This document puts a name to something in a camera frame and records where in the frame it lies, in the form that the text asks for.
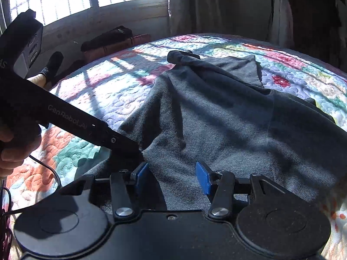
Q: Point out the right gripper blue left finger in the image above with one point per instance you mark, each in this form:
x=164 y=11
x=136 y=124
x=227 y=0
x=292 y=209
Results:
x=138 y=178

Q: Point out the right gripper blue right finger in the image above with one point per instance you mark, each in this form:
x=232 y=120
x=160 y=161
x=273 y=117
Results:
x=206 y=177

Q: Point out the dark grey henley shirt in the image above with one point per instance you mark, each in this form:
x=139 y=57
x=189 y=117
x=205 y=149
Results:
x=216 y=110

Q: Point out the dark clothes on rack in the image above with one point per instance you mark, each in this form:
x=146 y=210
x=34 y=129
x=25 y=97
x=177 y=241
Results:
x=316 y=25

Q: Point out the black garment on bench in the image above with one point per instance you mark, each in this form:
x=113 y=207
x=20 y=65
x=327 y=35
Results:
x=116 y=35

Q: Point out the reddish brown wooden bench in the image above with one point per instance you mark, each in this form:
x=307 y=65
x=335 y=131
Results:
x=94 y=54

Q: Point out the person's left hand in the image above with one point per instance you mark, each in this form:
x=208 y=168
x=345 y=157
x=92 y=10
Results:
x=16 y=146

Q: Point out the white garment on rack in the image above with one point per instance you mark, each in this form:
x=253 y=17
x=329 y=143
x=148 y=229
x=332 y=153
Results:
x=281 y=33

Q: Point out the person's foot black sock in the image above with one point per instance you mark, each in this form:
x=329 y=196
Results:
x=49 y=71

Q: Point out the floral quilted bedspread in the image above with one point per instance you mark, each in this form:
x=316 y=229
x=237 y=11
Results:
x=113 y=87

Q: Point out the beige window curtain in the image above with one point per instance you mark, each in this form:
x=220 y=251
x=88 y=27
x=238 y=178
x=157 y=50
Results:
x=248 y=18

